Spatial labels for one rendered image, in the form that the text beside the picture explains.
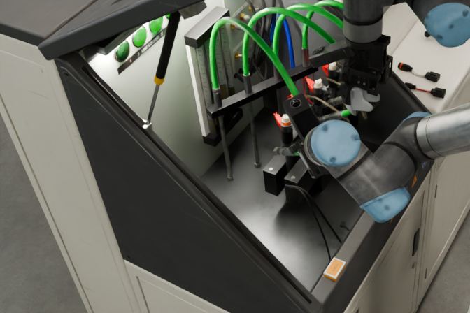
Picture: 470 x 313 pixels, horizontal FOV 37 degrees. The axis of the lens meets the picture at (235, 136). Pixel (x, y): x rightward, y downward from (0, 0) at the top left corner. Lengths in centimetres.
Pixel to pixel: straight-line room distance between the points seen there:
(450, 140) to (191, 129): 87
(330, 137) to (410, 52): 103
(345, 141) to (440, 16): 27
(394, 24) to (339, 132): 103
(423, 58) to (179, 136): 75
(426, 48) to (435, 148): 98
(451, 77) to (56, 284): 174
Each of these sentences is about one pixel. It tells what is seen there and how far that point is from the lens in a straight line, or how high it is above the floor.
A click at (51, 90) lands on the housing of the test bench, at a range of 156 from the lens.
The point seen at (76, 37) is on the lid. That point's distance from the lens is 134.
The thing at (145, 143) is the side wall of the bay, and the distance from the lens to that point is 145.
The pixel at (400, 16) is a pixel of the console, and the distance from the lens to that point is 218.
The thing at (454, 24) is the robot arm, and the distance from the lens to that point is 124.
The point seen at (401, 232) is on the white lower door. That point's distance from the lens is 199.
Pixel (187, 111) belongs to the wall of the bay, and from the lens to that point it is 185.
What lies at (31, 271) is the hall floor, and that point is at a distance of 305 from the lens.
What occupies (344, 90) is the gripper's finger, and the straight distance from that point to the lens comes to 146.
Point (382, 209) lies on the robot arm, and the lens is 119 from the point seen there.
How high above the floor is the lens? 225
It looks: 42 degrees down
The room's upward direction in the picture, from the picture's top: 8 degrees counter-clockwise
